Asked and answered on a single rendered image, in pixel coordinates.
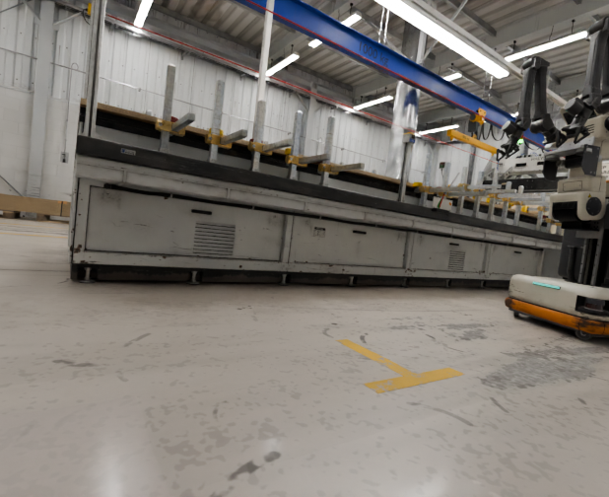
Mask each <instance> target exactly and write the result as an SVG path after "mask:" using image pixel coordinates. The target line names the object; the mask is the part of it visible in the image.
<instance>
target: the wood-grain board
mask: <svg viewBox="0 0 609 497"><path fill-rule="evenodd" d="M86 106H87V100H86V99H82V98H81V103H80V107H86ZM97 110H98V111H102V112H106V113H110V114H114V115H118V116H122V117H126V118H131V119H135V120H139V121H143V122H147V123H151V124H155V125H156V120H157V119H159V120H162V118H158V117H154V116H150V115H147V114H143V113H140V112H136V111H132V110H128V109H124V108H120V107H116V106H110V105H106V104H102V103H98V105H97ZM185 132H186V133H191V134H195V135H199V136H203V137H205V136H206V134H207V133H208V134H209V131H208V130H205V129H201V128H197V127H193V126H189V125H187V126H186V127H185ZM248 143H249V141H246V140H242V139H240V140H238V141H235V142H232V144H235V145H239V146H242V147H246V148H248ZM272 154H275V155H279V156H283V157H286V156H287V155H285V150H281V149H277V150H273V152H272ZM343 172H347V173H351V174H355V175H359V176H363V177H367V178H375V179H379V180H383V181H387V182H391V183H395V184H399V185H400V179H396V178H392V177H385V176H381V175H377V174H373V173H370V172H366V171H362V170H351V171H343ZM474 200H475V199H472V198H468V197H465V196H464V201H467V202H471V203H474ZM520 215H523V216H527V217H531V218H535V219H537V218H538V216H537V215H534V214H530V213H526V212H522V211H520Z"/></svg>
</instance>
